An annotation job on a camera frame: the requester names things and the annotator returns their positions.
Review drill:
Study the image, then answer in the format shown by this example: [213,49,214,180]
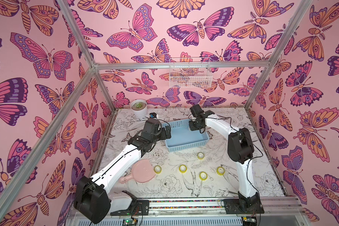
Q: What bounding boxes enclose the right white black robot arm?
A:
[189,105,260,199]

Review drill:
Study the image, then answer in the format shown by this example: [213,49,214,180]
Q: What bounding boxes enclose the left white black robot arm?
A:
[73,118,171,224]

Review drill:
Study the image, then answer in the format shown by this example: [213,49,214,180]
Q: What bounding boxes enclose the yellow tape roll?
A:
[179,164,187,173]
[199,171,208,181]
[216,166,225,176]
[197,152,205,160]
[153,165,162,174]

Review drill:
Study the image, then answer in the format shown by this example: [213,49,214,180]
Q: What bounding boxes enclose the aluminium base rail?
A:
[64,197,306,226]

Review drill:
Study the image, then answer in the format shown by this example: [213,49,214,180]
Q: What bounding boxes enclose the pink hand mirror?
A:
[119,159,156,184]

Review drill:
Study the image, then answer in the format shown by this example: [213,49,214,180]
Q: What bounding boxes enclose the light blue plastic storage basket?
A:
[165,119,210,152]

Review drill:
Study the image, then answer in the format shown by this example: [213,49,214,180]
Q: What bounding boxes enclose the white wire wall basket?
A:
[168,61,213,89]

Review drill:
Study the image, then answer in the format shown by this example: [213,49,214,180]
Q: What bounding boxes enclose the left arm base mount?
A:
[109,191,150,216]

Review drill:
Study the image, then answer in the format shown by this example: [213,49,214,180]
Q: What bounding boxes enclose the white pot with succulent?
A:
[130,99,147,119]

